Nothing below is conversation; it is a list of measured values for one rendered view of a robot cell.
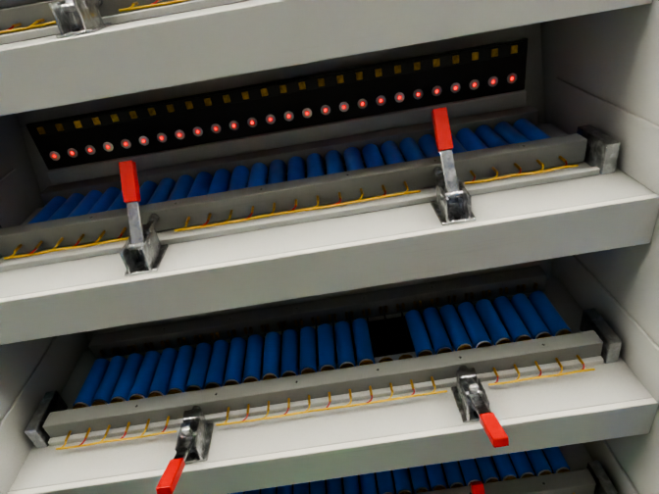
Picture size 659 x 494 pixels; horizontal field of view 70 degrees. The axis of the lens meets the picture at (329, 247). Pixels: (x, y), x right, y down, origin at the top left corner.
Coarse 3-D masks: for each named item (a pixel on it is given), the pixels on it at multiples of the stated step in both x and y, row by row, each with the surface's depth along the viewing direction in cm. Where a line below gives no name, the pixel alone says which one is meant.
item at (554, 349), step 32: (448, 352) 47; (480, 352) 46; (512, 352) 46; (544, 352) 45; (576, 352) 46; (256, 384) 47; (288, 384) 47; (320, 384) 46; (352, 384) 46; (384, 384) 47; (64, 416) 48; (96, 416) 47; (128, 416) 47; (160, 416) 47; (64, 448) 46
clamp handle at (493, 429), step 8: (472, 392) 43; (472, 400) 42; (480, 400) 42; (480, 408) 40; (480, 416) 39; (488, 416) 39; (488, 424) 38; (496, 424) 38; (488, 432) 37; (496, 432) 37; (504, 432) 37; (496, 440) 36; (504, 440) 36
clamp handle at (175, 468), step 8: (184, 432) 43; (192, 432) 44; (184, 440) 43; (192, 440) 43; (184, 448) 42; (176, 456) 41; (184, 456) 41; (168, 464) 40; (176, 464) 40; (184, 464) 40; (168, 472) 38; (176, 472) 38; (160, 480) 38; (168, 480) 38; (176, 480) 38; (160, 488) 37; (168, 488) 37
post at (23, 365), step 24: (0, 120) 51; (0, 144) 51; (24, 144) 55; (0, 168) 50; (24, 168) 54; (0, 360) 46; (24, 360) 49; (0, 384) 46; (24, 384) 49; (0, 408) 45
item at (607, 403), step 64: (576, 320) 51; (64, 384) 55; (512, 384) 46; (576, 384) 44; (640, 384) 43; (0, 448) 44; (128, 448) 46; (256, 448) 44; (320, 448) 43; (384, 448) 43; (448, 448) 43; (512, 448) 44
